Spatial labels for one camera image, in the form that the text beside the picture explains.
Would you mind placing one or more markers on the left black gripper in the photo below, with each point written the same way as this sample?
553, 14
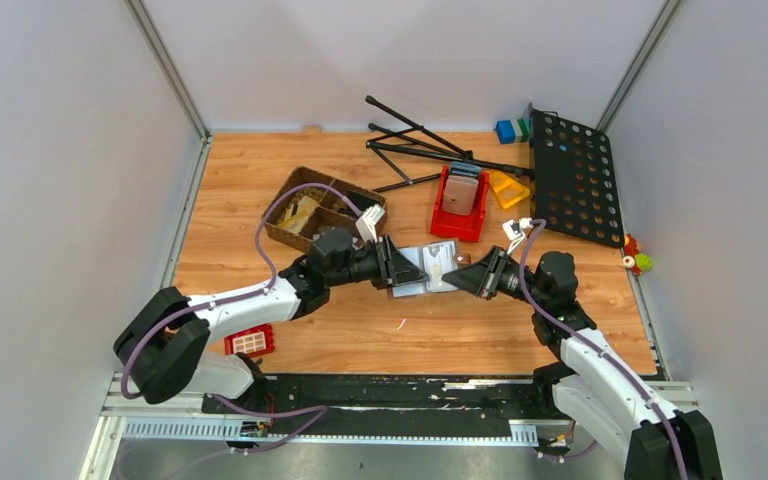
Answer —
394, 268

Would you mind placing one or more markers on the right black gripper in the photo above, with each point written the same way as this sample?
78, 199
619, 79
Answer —
472, 277

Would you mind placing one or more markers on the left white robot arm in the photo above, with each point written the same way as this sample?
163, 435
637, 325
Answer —
164, 349

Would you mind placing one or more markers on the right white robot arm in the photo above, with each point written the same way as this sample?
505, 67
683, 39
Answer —
647, 435

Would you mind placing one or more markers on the black card in basket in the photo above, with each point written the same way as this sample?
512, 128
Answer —
363, 201

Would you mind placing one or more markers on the gold card in basket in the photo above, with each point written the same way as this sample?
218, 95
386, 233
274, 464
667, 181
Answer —
297, 214

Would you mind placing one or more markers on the red plastic bin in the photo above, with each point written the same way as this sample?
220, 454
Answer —
464, 228

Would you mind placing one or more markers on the pink wallet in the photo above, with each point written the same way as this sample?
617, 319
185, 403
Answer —
459, 194

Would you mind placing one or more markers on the woven wicker basket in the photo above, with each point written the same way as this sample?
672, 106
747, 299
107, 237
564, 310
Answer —
333, 209

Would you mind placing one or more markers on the black folded tripod stand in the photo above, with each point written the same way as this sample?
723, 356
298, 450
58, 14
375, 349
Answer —
418, 141

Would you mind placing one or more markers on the black perforated metal tray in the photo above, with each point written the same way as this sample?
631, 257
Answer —
576, 190

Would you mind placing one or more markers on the blue green toy block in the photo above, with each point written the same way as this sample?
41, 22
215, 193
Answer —
513, 131

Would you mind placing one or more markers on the red white small tray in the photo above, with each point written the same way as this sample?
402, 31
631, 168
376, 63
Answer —
253, 342

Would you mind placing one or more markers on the red green toy pieces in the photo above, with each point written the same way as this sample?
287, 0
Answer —
634, 259

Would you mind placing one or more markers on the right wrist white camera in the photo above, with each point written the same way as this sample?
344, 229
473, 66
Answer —
516, 231

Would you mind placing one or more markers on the wrist white camera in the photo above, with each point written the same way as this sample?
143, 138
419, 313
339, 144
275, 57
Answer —
366, 224
516, 231

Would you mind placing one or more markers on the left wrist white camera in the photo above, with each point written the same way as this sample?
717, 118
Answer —
366, 224

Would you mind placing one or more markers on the yellow plastic frame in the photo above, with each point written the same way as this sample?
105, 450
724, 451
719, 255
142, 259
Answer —
507, 191

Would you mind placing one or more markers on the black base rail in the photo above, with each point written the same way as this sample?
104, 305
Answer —
359, 409

